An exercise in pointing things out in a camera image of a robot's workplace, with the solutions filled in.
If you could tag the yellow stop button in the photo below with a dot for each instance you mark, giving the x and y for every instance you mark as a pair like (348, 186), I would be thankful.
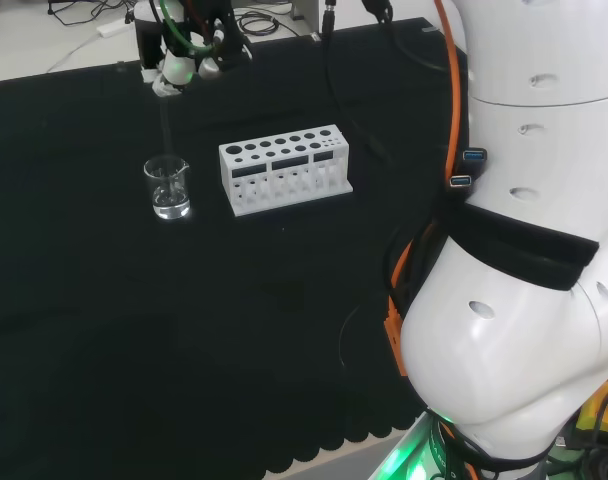
(601, 415)

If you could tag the clear glass rod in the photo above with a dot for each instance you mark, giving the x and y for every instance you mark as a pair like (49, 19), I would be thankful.
(166, 130)

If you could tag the grey tape piece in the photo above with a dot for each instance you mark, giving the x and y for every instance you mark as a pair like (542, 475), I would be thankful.
(315, 37)
(429, 30)

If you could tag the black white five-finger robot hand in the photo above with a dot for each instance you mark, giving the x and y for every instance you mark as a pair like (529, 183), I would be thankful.
(176, 67)

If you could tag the clear glass beaker with liquid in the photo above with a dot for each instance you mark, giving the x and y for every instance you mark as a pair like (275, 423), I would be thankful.
(168, 197)

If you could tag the small clear cloth clip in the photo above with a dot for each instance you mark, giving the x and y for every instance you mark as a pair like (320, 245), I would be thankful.
(120, 66)

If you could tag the white test tube rack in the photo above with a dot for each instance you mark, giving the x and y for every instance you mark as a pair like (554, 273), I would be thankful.
(284, 170)

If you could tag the white power strip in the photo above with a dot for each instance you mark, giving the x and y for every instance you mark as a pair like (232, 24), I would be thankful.
(115, 27)

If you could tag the black bench cloth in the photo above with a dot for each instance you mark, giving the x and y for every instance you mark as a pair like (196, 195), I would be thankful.
(134, 325)

